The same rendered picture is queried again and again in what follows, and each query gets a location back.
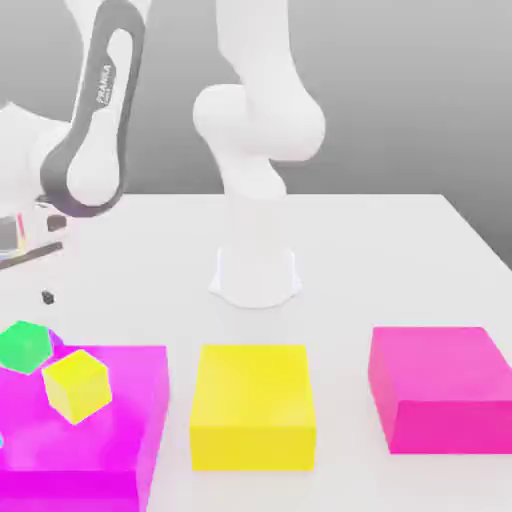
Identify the large magenta box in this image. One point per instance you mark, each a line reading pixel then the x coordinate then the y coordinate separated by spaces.
pixel 80 456

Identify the small purple cube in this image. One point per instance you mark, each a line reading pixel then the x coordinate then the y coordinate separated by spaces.
pixel 56 340

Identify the large pink box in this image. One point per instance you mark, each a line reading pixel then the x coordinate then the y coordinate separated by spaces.
pixel 440 384

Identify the small green cube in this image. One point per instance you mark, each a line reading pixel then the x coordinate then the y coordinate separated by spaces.
pixel 24 347

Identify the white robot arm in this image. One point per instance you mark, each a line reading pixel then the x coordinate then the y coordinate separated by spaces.
pixel 256 120

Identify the large yellow box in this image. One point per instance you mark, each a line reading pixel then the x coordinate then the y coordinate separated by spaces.
pixel 252 404

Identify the small yellow cube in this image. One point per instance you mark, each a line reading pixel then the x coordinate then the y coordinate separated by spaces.
pixel 76 387

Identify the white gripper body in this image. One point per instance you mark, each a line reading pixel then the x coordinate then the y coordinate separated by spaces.
pixel 36 262

